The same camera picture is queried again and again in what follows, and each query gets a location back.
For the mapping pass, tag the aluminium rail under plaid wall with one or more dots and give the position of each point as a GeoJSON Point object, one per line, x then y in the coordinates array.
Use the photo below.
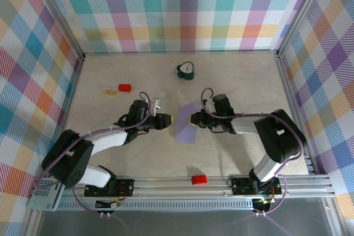
{"type": "Point", "coordinates": [179, 52]}

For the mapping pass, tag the red two-stud brick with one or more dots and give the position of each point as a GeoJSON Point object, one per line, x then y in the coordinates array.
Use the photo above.
{"type": "Point", "coordinates": [199, 180]}

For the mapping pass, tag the aluminium side rail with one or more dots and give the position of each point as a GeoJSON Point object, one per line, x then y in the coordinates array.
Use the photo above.
{"type": "Point", "coordinates": [294, 109]}
{"type": "Point", "coordinates": [69, 106]}

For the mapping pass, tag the grey metal sheet panel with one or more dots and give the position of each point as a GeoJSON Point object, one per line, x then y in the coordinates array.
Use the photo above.
{"type": "Point", "coordinates": [179, 225]}

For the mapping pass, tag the left aluminium frame post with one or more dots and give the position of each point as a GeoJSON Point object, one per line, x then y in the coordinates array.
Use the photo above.
{"type": "Point", "coordinates": [62, 16]}

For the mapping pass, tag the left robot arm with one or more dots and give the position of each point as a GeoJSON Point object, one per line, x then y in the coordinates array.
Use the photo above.
{"type": "Point", "coordinates": [69, 158]}

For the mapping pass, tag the small wooden tile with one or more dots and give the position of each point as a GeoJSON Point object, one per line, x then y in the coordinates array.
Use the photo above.
{"type": "Point", "coordinates": [111, 93]}

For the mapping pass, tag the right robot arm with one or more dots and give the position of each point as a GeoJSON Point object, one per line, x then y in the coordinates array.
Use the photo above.
{"type": "Point", "coordinates": [279, 139]}

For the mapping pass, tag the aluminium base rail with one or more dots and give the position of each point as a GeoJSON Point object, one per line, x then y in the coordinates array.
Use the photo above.
{"type": "Point", "coordinates": [166, 189]}

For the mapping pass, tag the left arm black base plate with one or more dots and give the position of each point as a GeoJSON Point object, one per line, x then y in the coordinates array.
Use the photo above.
{"type": "Point", "coordinates": [127, 187]}

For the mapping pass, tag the left aluminium side rail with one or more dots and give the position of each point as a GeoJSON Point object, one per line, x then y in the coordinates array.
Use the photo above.
{"type": "Point", "coordinates": [69, 106]}

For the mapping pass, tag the teal alarm clock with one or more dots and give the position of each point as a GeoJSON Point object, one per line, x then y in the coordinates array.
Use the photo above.
{"type": "Point", "coordinates": [188, 74]}

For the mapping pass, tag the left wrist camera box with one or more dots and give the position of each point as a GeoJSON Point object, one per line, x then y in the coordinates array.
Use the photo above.
{"type": "Point", "coordinates": [157, 104]}

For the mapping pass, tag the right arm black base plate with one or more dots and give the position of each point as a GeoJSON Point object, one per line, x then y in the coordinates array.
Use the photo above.
{"type": "Point", "coordinates": [240, 186]}

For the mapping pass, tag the red rectangular block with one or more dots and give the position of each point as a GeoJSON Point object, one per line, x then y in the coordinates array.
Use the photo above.
{"type": "Point", "coordinates": [125, 88]}

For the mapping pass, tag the aluminium frame post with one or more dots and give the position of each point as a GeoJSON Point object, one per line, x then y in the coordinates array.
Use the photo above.
{"type": "Point", "coordinates": [62, 16]}
{"type": "Point", "coordinates": [301, 12]}

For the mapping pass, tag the right aluminium side rail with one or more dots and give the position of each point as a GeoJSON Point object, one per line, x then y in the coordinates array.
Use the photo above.
{"type": "Point", "coordinates": [294, 109]}

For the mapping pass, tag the grey keypad calculator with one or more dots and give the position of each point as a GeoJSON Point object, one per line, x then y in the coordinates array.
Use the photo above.
{"type": "Point", "coordinates": [44, 200]}

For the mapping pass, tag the right aluminium frame post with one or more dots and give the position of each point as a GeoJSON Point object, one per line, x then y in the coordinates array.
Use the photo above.
{"type": "Point", "coordinates": [301, 12]}

